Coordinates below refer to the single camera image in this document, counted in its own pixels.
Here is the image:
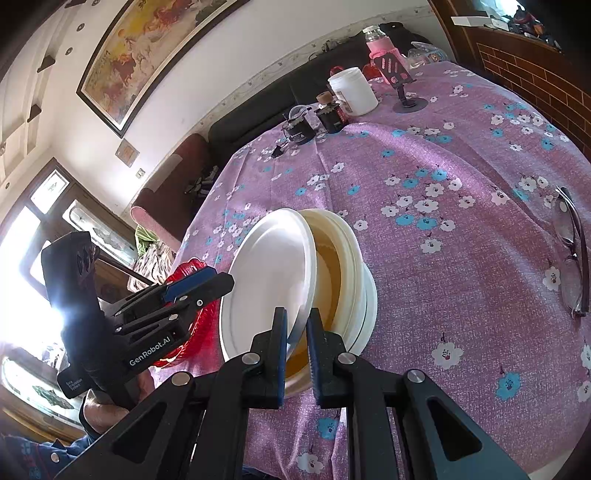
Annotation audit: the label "green cloth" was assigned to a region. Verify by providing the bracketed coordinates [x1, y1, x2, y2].
[134, 226, 161, 256]

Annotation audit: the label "maroon armchair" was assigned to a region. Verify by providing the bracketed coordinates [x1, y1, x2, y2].
[129, 134, 218, 250]

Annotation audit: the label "brick pattern wooden cabinet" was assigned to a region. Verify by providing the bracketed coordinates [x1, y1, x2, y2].
[429, 0, 591, 162]

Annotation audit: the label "black phone stand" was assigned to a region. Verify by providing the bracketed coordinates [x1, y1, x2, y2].
[373, 52, 433, 114]

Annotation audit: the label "eyeglasses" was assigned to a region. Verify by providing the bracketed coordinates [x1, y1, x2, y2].
[551, 185, 591, 320]

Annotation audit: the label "person's left forearm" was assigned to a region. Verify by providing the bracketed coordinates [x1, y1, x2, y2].
[0, 431, 109, 480]

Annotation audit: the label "purple floral tablecloth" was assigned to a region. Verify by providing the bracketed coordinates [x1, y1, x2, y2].
[175, 60, 591, 480]

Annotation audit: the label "clear plastic packet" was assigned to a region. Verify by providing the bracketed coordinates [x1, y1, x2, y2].
[409, 41, 448, 71]

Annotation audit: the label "framed wall painting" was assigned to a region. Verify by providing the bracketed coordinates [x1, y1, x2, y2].
[76, 0, 251, 139]

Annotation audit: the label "dark jar with glass lid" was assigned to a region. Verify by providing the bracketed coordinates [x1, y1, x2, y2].
[281, 105, 317, 146]

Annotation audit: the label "person's left hand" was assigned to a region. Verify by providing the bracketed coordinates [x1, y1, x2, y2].
[78, 369, 156, 437]

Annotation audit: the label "pink covered bottle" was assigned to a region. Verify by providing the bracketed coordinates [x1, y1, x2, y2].
[362, 25, 407, 84]

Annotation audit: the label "wooden glass door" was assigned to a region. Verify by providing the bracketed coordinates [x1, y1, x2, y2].
[0, 157, 139, 296]

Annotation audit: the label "black sofa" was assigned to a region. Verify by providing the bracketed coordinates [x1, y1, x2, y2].
[208, 21, 444, 153]

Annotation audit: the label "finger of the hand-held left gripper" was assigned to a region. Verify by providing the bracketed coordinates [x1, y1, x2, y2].
[97, 268, 235, 324]
[111, 298, 220, 344]

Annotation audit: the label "white plastic jar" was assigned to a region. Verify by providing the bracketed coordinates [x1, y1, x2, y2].
[328, 67, 380, 116]

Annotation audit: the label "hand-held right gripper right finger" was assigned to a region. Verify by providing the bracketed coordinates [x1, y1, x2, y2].
[307, 307, 532, 480]

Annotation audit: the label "white bowl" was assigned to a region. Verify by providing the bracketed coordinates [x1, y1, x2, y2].
[353, 272, 379, 344]
[219, 209, 317, 363]
[344, 258, 373, 354]

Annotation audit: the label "red scalloped plate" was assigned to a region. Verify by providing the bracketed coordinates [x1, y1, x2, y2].
[152, 258, 219, 368]

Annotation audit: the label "wall switch plate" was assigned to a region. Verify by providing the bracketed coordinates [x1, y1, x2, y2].
[115, 138, 140, 167]

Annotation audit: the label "cream bowl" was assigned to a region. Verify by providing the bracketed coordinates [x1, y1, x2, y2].
[284, 209, 365, 398]

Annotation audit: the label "zebra patterned cushion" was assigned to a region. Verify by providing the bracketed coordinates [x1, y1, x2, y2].
[131, 240, 179, 288]

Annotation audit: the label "dark jar with cork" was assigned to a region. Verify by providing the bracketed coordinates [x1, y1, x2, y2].
[315, 91, 345, 134]

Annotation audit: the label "white flat box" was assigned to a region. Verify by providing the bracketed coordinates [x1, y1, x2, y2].
[451, 15, 511, 32]

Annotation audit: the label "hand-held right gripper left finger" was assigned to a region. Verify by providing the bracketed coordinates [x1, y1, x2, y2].
[55, 307, 290, 480]

